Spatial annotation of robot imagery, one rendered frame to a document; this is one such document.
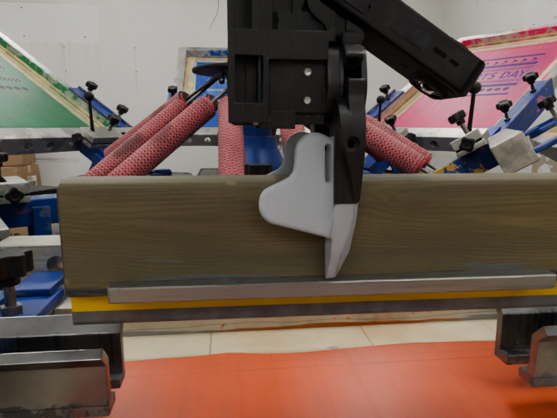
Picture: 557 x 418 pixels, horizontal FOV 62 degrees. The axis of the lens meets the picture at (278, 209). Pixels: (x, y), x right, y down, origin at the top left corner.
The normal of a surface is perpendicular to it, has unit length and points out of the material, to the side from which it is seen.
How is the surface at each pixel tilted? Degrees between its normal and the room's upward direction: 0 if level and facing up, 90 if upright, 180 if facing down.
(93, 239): 91
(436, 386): 0
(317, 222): 84
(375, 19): 90
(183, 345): 0
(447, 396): 0
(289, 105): 90
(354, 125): 81
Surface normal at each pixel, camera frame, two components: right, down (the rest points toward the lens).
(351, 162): 0.11, 0.40
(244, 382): 0.00, -0.98
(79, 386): 0.11, 0.18
